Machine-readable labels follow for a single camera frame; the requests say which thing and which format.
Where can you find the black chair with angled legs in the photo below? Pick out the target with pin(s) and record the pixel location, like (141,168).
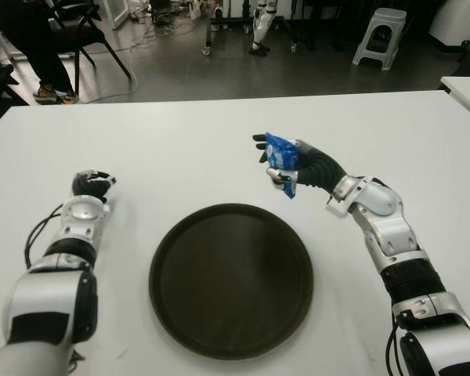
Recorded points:
(84,37)

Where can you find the white side table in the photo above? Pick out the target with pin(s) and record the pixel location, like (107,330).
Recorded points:
(468,92)

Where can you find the white humanoid robot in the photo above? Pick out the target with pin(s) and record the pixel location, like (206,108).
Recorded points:
(259,27)

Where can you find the blue Oreo cookie packet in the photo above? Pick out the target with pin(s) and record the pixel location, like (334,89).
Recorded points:
(282,154)

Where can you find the black wheeled gantry frame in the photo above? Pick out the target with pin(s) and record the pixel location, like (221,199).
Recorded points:
(207,31)

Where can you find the grey plastic stool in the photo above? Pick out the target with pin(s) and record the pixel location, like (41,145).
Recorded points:
(380,19)

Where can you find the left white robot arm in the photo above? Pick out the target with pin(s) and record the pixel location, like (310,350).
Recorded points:
(49,305)

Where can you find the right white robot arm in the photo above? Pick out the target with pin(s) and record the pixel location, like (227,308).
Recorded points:
(407,250)

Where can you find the white metal frame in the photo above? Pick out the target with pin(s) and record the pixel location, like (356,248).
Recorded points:
(119,11)

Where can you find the person in black trousers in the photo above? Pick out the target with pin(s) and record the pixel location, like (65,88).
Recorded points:
(47,51)

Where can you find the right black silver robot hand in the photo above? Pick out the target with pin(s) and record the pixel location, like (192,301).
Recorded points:
(317,168)

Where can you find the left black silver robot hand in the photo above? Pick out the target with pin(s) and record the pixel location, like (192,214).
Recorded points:
(90,187)

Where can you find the round dark brown tray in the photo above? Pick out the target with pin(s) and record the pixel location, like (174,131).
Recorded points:
(231,282)

